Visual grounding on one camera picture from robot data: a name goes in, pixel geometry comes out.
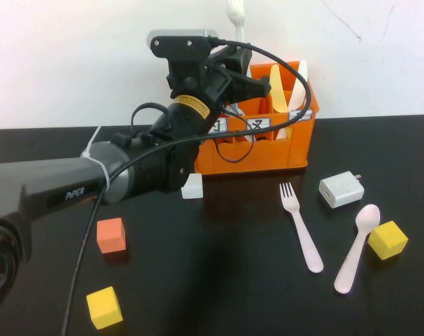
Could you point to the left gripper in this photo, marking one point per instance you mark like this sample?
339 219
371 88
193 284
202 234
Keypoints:
198 78

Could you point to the white plastic fork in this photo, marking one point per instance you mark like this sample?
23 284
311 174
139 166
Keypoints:
237 14

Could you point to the pink plastic fork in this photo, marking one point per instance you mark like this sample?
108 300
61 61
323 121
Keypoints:
304 238

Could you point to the pink plastic spoon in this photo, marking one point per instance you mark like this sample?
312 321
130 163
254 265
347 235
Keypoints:
352 259

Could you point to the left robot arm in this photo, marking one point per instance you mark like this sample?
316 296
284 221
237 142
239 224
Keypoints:
58 182

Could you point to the orange plastic cutlery crate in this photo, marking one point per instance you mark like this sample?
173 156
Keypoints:
268 157

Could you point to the yellow plastic knife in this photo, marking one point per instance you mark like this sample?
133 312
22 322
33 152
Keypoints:
277 91

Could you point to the pale blue plastic fork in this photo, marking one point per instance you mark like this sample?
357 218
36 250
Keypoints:
237 111

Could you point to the paper label fork character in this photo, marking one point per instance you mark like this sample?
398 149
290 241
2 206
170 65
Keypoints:
264 123

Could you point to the cream plastic knife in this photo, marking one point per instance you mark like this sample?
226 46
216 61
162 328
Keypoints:
297 94

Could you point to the paper label spoon character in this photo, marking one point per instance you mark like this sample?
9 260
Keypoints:
220 126

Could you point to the paper label knife character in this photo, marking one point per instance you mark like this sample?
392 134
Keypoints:
304 115

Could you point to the white foam cube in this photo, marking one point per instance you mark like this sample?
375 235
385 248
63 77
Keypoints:
192 190

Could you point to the white zip tie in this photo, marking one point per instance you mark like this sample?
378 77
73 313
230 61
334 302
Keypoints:
103 173

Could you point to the orange foam cube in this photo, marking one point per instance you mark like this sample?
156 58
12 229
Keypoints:
110 236

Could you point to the yellow foam cube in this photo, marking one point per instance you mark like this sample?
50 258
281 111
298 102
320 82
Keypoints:
104 308
387 241

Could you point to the white USB wall charger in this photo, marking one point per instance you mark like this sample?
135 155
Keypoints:
341 190

